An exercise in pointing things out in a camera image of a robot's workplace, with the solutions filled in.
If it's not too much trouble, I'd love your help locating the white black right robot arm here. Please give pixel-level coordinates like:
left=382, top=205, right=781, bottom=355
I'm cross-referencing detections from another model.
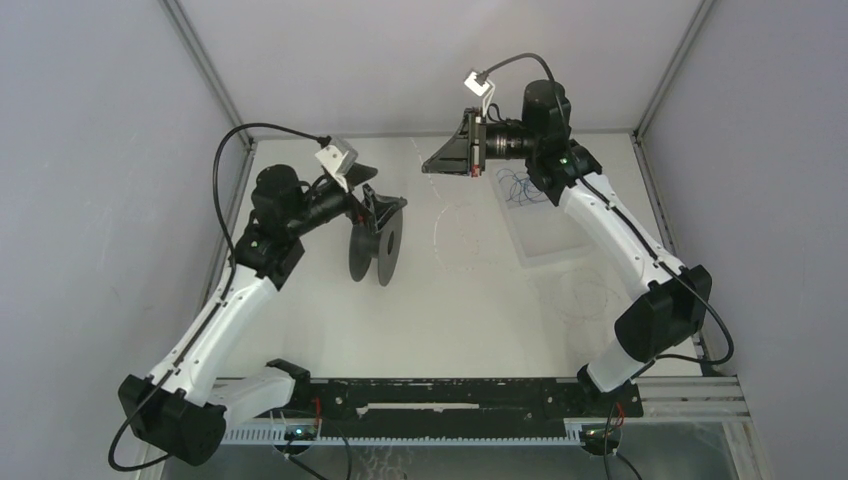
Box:
left=421, top=73, right=712, bottom=416

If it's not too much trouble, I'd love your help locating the white beaded cable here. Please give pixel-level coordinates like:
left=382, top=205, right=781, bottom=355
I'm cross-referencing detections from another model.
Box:
left=410, top=135, right=627, bottom=333

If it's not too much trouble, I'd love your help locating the blue cable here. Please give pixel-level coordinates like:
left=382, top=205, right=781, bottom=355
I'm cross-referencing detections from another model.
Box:
left=496, top=167, right=551, bottom=205

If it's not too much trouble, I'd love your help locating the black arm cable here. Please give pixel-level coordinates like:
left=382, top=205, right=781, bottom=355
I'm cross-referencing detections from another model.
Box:
left=480, top=52, right=736, bottom=480
left=107, top=123, right=333, bottom=473

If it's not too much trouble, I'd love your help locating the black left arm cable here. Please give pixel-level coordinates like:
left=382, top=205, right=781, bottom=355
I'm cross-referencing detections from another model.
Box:
left=107, top=123, right=333, bottom=473

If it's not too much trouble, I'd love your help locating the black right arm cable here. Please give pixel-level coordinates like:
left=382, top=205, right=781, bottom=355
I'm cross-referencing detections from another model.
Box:
left=480, top=52, right=736, bottom=480

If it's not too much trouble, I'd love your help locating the clear plastic two-compartment tray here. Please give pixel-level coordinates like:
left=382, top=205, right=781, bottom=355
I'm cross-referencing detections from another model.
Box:
left=488, top=161, right=594, bottom=268

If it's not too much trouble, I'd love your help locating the white slotted cable duct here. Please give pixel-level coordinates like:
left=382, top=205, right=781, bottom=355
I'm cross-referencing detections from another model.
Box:
left=221, top=422, right=616, bottom=446

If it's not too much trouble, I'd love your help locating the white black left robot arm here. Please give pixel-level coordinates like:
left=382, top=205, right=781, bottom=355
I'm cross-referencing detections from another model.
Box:
left=117, top=164, right=408, bottom=466

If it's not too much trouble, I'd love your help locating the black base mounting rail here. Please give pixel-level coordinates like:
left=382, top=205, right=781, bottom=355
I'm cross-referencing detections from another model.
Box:
left=263, top=359, right=645, bottom=437

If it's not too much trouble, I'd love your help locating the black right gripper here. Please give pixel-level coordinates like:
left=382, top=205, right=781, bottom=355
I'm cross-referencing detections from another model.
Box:
left=422, top=109, right=539, bottom=179

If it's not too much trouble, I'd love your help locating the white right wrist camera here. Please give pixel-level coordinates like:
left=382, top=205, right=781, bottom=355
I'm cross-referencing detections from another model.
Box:
left=463, top=70, right=496, bottom=116

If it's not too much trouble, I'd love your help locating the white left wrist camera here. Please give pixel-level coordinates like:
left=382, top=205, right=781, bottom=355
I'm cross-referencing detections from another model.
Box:
left=314, top=136, right=358, bottom=193

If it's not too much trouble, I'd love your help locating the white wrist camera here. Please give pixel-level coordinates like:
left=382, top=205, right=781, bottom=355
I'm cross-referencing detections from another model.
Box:
left=314, top=136, right=358, bottom=193
left=463, top=70, right=496, bottom=116

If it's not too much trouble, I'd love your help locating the dark grey perforated spool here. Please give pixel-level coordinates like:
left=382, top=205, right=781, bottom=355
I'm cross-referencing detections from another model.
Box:
left=348, top=210, right=403, bottom=287

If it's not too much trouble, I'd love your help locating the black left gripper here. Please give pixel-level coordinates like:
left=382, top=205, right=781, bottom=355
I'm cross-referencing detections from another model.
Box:
left=287, top=164, right=406, bottom=239

